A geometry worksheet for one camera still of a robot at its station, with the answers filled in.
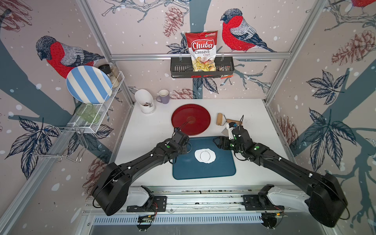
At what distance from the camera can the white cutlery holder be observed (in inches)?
42.6

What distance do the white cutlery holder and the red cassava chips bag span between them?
0.43m

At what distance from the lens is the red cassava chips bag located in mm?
808
